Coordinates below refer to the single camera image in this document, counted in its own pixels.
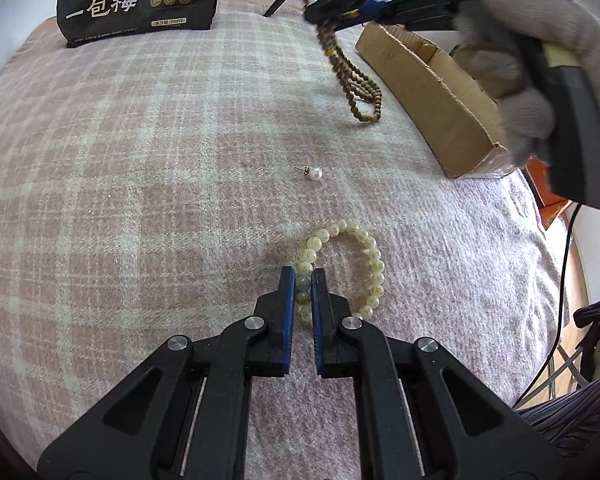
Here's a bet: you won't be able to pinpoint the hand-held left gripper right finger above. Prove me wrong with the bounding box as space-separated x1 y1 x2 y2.
311 267 566 480

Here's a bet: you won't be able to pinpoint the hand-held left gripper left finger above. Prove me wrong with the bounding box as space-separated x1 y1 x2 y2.
36 266 297 480

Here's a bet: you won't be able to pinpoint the yellow bead bracelet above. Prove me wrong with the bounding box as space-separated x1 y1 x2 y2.
291 219 386 331

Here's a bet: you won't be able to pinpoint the brown bead necklace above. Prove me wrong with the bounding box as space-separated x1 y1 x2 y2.
302 0 383 124

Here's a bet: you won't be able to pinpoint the cardboard box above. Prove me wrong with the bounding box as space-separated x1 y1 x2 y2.
355 22 523 181

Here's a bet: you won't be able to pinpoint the person's right hand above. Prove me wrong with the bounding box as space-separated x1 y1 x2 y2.
452 0 600 196

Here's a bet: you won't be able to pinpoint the orange covered stool with boxes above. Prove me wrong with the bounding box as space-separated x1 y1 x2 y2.
522 157 571 231

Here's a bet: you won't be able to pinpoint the dark cloth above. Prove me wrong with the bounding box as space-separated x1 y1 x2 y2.
572 299 600 391

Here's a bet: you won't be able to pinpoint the black snack bag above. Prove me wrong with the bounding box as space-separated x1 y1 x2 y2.
56 0 224 48

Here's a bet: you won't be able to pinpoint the striped trousers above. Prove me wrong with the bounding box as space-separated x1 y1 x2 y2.
517 370 600 461

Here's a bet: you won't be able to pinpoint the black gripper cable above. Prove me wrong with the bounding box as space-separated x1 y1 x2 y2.
512 202 581 408

